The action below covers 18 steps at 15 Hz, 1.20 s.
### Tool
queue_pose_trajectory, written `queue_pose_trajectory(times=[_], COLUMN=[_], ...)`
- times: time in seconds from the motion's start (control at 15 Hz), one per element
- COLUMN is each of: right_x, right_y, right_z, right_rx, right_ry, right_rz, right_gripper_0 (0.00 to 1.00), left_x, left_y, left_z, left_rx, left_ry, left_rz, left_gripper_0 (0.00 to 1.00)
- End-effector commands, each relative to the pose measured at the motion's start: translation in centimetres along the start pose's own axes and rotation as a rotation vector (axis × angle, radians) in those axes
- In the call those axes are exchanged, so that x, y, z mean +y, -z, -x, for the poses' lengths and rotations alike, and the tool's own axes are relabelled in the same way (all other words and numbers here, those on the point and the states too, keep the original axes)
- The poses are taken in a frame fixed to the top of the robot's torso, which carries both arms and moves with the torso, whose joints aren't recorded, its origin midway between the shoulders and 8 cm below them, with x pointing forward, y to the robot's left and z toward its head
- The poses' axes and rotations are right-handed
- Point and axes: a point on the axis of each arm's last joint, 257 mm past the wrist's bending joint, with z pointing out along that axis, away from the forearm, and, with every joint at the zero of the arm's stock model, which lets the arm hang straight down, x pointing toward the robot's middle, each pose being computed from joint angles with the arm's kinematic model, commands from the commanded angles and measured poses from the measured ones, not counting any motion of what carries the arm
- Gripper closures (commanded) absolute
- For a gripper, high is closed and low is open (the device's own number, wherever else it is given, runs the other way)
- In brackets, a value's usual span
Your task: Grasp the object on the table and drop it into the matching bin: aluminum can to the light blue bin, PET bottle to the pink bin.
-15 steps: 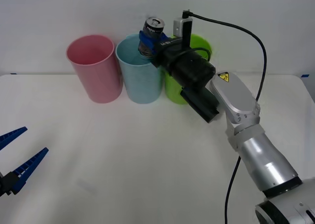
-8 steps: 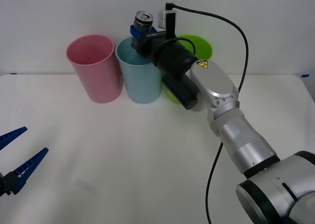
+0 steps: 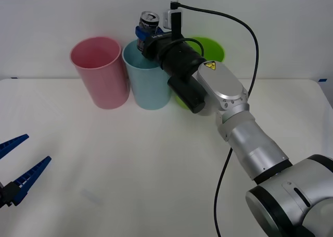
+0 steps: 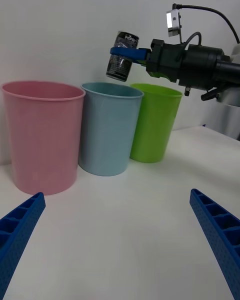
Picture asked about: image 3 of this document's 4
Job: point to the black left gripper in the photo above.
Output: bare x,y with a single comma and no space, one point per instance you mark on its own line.
1,195

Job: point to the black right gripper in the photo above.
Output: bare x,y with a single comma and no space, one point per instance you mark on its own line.
152,49

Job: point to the black drink can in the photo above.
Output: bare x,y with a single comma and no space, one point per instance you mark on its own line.
149,19

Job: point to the silver and black right arm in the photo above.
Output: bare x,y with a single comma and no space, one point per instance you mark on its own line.
221,78

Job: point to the pale blue plastic waste bin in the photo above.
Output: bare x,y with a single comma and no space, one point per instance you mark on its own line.
148,88

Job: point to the green plastic waste bin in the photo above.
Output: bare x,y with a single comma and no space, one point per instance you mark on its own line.
214,52

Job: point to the pink plastic waste bin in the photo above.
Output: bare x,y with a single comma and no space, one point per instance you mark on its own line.
104,86

